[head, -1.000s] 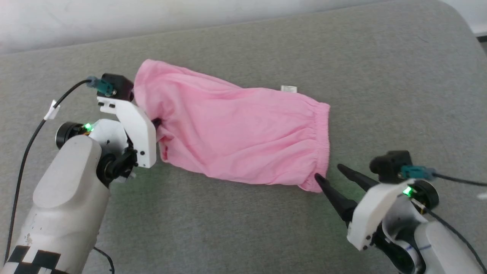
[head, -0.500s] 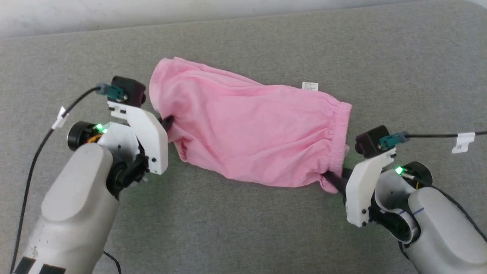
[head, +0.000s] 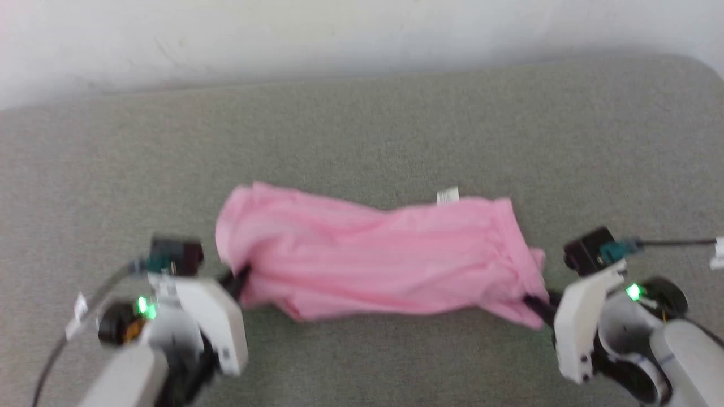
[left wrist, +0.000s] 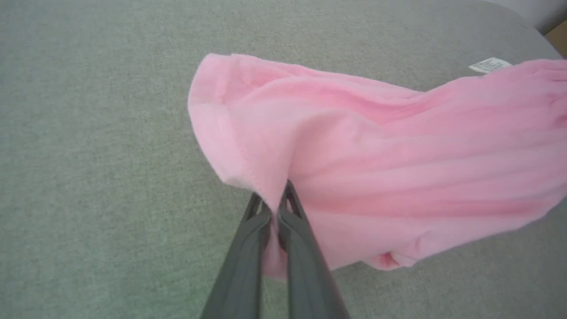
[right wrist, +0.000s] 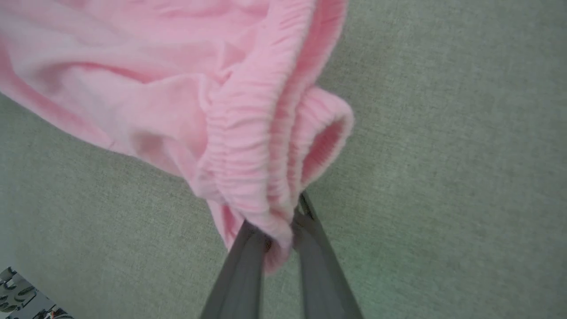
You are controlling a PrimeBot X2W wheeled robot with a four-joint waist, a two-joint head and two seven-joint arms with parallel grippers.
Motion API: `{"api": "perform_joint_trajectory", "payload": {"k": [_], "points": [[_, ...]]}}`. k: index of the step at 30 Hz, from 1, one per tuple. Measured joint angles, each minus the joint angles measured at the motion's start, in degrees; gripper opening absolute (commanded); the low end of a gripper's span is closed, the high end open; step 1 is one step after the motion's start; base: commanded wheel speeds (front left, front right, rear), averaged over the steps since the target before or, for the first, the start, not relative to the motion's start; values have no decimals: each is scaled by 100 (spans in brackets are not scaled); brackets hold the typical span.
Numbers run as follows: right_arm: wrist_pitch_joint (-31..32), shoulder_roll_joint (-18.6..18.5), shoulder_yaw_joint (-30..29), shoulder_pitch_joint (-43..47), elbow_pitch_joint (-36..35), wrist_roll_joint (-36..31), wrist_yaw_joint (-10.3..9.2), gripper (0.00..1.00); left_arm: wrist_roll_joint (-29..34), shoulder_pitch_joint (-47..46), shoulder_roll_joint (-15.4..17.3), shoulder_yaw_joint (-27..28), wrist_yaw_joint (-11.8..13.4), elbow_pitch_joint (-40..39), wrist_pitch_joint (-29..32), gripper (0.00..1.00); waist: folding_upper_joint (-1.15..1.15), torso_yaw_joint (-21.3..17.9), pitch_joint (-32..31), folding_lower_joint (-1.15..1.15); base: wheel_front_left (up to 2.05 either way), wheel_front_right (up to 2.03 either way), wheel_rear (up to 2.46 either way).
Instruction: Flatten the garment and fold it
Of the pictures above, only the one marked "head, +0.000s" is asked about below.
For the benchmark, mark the pink garment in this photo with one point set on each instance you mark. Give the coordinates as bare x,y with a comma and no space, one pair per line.
367,254

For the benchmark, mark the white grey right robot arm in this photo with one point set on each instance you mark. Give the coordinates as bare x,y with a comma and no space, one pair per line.
679,350

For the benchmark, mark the grey fabric sofa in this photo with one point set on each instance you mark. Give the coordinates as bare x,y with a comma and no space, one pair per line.
362,130

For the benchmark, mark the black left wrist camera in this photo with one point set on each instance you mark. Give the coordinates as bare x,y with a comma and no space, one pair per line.
175,254

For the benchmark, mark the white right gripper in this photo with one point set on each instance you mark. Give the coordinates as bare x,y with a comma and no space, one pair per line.
582,322

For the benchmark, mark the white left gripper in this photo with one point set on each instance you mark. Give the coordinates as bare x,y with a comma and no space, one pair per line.
206,316

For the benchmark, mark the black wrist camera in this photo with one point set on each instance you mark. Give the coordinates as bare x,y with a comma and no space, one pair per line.
175,254
588,249

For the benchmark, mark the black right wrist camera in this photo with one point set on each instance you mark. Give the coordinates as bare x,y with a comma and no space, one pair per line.
588,249

